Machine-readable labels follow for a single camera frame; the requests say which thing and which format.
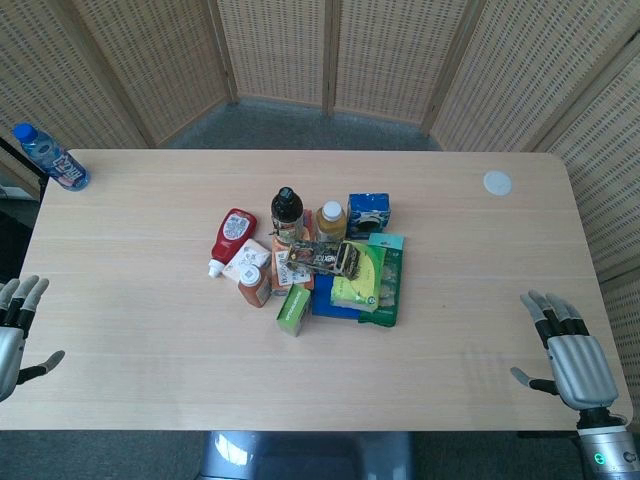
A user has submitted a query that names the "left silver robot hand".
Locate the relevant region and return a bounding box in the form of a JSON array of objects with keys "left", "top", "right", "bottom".
[{"left": 0, "top": 275, "right": 66, "bottom": 402}]

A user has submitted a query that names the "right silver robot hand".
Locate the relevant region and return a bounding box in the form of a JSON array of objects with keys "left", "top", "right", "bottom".
[{"left": 510, "top": 289, "right": 620, "bottom": 413}]

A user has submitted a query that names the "orange juice bottle white cap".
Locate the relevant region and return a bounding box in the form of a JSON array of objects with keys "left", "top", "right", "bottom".
[{"left": 315, "top": 199, "right": 347, "bottom": 243}]

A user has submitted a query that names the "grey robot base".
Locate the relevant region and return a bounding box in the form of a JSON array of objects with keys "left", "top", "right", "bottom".
[{"left": 198, "top": 430, "right": 416, "bottom": 480}]

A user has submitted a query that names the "black stand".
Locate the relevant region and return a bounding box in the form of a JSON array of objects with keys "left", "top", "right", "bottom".
[{"left": 0, "top": 137, "right": 49, "bottom": 201}]

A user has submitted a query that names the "blue-capped water bottle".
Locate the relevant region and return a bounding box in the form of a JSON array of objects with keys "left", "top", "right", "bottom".
[{"left": 11, "top": 122, "right": 92, "bottom": 193}]

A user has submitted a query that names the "green snack package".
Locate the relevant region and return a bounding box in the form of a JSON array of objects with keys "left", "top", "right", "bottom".
[{"left": 356, "top": 232, "right": 406, "bottom": 327}]

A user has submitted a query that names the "yellow-green snack bag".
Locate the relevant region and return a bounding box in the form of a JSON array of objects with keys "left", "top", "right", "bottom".
[{"left": 331, "top": 240, "right": 389, "bottom": 314}]

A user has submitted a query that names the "red ketchup squeeze bottle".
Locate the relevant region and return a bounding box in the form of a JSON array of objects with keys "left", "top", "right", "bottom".
[{"left": 207, "top": 207, "right": 258, "bottom": 278}]

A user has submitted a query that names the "white and orange carton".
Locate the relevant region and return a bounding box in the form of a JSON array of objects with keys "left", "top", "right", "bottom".
[{"left": 220, "top": 238, "right": 273, "bottom": 285}]

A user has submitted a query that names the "orange sauce bottle white label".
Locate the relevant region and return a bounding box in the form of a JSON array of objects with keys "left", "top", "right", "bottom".
[{"left": 236, "top": 264, "right": 274, "bottom": 310}]

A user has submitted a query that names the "blue cookie box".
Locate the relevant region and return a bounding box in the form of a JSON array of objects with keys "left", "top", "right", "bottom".
[{"left": 345, "top": 192, "right": 392, "bottom": 240}]

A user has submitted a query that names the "flat blue box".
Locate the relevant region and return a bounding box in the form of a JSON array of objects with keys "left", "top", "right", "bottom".
[{"left": 311, "top": 273, "right": 362, "bottom": 319}]

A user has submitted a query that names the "dark printed snack box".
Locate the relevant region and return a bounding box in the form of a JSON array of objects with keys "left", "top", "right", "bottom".
[{"left": 286, "top": 238, "right": 363, "bottom": 279}]

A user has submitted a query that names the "small green box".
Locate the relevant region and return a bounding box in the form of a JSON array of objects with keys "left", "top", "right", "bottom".
[{"left": 275, "top": 284, "right": 312, "bottom": 338}]

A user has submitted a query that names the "orange snack packet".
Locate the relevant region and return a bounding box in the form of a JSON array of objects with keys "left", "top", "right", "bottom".
[{"left": 270, "top": 234, "right": 316, "bottom": 294}]

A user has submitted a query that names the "dark drink bottle black cap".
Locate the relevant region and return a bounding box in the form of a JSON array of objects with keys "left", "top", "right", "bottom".
[{"left": 270, "top": 186, "right": 307, "bottom": 245}]

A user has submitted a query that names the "wooden folding screen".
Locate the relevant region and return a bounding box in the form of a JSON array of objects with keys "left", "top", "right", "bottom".
[{"left": 0, "top": 0, "right": 640, "bottom": 426}]

